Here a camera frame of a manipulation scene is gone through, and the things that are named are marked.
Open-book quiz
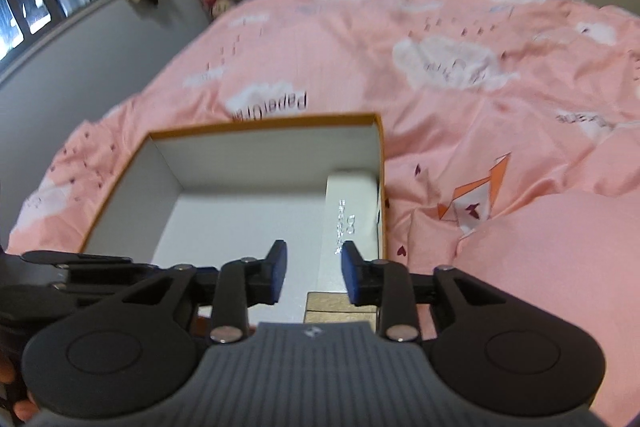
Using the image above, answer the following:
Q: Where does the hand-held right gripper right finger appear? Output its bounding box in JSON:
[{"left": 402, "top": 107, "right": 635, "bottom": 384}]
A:
[{"left": 340, "top": 241, "right": 512, "bottom": 342}]

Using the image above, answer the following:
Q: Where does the long white box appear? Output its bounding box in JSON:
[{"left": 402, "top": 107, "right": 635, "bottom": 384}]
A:
[{"left": 302, "top": 169, "right": 386, "bottom": 308}]

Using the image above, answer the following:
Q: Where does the person's left hand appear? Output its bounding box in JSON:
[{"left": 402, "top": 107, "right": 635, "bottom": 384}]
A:
[{"left": 0, "top": 348, "right": 40, "bottom": 425}]

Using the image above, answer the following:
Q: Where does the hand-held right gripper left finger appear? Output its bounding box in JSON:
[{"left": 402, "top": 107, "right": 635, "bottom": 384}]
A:
[{"left": 119, "top": 239, "right": 289, "bottom": 344}]

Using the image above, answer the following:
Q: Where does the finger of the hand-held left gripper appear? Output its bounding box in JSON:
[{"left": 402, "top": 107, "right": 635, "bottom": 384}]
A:
[
  {"left": 49, "top": 280, "right": 147, "bottom": 306},
  {"left": 22, "top": 251, "right": 157, "bottom": 281}
]

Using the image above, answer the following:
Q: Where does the small gold box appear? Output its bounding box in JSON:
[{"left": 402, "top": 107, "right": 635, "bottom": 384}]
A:
[{"left": 304, "top": 290, "right": 377, "bottom": 324}]

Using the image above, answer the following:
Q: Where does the orange cardboard box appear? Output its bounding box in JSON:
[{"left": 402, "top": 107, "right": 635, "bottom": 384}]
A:
[{"left": 77, "top": 112, "right": 389, "bottom": 338}]

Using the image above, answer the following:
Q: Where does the pink printed blanket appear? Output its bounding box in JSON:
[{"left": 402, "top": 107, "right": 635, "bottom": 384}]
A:
[{"left": 7, "top": 0, "right": 640, "bottom": 427}]

